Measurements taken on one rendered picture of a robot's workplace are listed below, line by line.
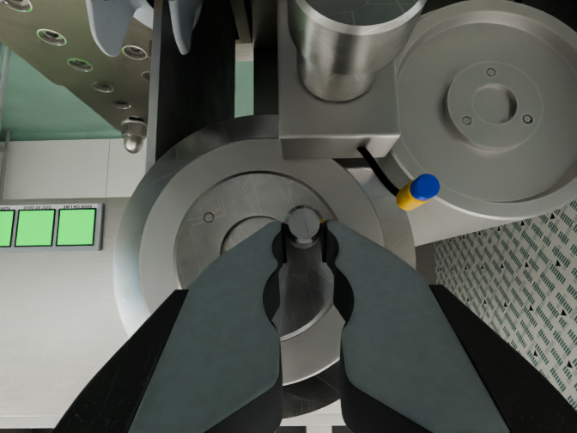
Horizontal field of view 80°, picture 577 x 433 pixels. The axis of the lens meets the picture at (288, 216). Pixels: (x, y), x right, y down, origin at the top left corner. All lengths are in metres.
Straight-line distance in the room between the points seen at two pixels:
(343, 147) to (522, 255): 0.18
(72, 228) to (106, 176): 2.78
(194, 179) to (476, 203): 0.14
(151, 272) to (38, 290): 0.45
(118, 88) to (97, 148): 2.99
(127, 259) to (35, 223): 0.44
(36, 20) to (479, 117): 0.37
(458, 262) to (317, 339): 0.25
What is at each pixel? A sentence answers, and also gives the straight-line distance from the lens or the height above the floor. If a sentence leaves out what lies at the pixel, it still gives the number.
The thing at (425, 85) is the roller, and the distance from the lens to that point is 0.21.
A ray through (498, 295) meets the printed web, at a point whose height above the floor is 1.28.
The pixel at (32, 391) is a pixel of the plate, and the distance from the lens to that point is 0.63.
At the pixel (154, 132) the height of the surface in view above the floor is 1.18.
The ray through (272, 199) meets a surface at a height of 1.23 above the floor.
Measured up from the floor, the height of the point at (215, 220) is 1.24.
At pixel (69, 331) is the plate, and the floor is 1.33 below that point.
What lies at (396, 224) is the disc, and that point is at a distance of 0.18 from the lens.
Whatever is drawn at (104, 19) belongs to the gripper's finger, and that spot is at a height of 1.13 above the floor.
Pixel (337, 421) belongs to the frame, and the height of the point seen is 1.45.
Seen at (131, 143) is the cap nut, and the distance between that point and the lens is 0.57.
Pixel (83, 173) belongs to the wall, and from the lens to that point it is 3.47.
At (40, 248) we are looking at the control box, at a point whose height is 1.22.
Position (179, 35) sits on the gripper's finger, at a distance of 0.20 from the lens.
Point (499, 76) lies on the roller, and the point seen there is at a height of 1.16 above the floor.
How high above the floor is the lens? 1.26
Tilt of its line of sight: 10 degrees down
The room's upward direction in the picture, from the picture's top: 179 degrees clockwise
